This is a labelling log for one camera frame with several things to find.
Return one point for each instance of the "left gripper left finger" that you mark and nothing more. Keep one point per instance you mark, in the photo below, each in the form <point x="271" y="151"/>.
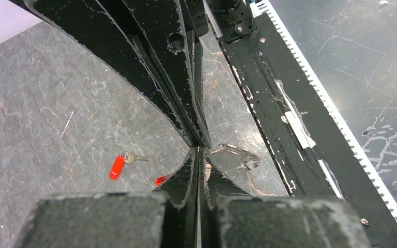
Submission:
<point x="163" y="217"/>

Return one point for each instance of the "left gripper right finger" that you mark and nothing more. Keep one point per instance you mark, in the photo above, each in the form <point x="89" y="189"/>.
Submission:
<point x="233" y="218"/>

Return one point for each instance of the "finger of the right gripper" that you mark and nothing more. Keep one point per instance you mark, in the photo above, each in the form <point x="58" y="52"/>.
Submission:
<point x="86" y="23"/>
<point x="164" y="60"/>

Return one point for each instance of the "key with red tag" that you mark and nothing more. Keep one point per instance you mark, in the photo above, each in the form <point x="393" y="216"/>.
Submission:
<point x="123" y="159"/>

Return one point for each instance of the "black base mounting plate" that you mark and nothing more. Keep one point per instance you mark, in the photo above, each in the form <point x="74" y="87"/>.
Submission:
<point x="309" y="151"/>

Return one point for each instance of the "white toothed cable duct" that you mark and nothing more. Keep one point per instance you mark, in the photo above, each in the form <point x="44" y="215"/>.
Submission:
<point x="370" y="172"/>

